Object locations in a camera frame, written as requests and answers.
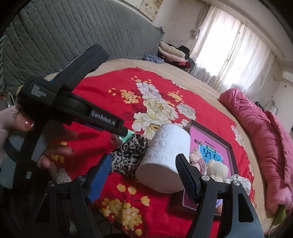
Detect green pillow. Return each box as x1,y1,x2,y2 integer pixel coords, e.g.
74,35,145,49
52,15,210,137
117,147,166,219
272,204,286,226

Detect stack of folded clothes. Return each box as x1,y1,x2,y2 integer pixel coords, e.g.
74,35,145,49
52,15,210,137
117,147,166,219
157,41,195,72

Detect green white tissue pack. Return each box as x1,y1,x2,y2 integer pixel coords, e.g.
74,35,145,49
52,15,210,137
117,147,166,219
115,130,135,144

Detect gray quilted sofa cover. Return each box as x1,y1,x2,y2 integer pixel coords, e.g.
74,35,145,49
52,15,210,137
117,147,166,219
1,1,163,95

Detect white sheer curtain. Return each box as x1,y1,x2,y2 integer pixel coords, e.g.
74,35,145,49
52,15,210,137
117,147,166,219
191,6,275,100

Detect white toilet paper roll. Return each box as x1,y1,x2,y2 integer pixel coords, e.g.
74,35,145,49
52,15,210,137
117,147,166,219
135,124,191,194

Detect leopard print scrunchie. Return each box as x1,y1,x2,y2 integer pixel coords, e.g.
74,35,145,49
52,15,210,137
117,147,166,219
110,134,149,178

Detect cream plush toy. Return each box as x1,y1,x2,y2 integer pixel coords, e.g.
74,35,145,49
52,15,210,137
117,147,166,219
206,159,229,183

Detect blue Chinese book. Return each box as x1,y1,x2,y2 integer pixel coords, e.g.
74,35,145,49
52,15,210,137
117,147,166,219
199,144,223,164

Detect floral wall painting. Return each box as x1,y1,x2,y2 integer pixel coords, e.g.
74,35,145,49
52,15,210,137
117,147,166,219
124,0,163,21

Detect pink quilted comforter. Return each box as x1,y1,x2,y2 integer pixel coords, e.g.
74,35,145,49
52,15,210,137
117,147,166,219
219,88,292,213

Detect left hand painted nails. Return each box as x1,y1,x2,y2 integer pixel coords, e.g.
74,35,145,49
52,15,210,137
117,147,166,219
14,109,78,169

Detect dark-rimmed pink tray box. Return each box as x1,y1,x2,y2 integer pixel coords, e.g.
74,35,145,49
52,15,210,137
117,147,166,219
182,119,239,215

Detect red floral blanket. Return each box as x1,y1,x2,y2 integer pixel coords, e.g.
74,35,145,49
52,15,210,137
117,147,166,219
50,68,254,237

